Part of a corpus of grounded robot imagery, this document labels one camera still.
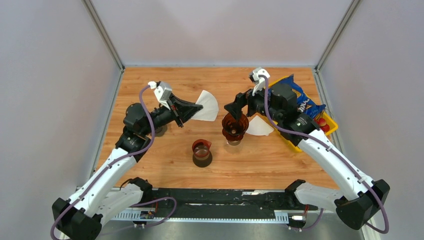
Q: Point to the red strawberries cluster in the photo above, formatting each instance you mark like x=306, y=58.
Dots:
x=324, y=126

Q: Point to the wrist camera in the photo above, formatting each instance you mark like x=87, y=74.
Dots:
x=259, y=76
x=162, y=91

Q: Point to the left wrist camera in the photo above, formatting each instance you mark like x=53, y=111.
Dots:
x=162, y=91

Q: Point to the blue chips bag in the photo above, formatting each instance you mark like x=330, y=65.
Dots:
x=304, y=103

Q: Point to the grey smoky coffee dripper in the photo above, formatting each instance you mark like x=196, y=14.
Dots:
x=160, y=130

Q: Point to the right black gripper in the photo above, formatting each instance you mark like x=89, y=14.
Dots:
x=241, y=100

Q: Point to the amber coffee dripper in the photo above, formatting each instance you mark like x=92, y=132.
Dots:
x=234, y=129

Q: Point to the clear glass server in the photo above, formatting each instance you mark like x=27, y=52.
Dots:
x=233, y=142

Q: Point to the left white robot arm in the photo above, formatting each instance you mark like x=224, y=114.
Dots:
x=83, y=215

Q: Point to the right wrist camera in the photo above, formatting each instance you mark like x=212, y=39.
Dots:
x=259, y=76

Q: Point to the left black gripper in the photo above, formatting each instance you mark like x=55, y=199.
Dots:
x=186, y=110

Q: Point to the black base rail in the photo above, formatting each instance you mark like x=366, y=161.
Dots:
x=217, y=205

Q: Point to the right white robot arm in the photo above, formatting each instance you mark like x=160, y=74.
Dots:
x=359, y=196

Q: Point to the brown glass carafe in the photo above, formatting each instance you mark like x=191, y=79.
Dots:
x=202, y=156

